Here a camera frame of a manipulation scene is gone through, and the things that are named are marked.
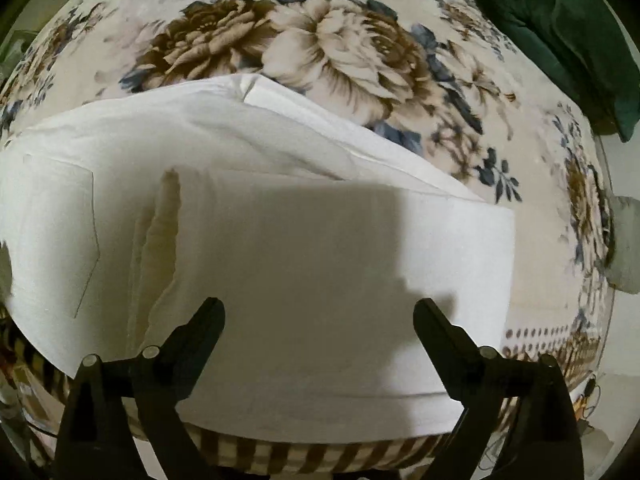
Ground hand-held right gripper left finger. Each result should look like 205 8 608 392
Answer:
53 297 226 480

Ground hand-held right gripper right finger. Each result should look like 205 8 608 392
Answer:
413 298 586 480

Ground white pants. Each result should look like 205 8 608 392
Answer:
0 73 516 445

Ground floral printed blanket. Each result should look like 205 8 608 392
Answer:
0 0 617 475

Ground dark green cloth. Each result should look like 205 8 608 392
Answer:
462 0 640 143

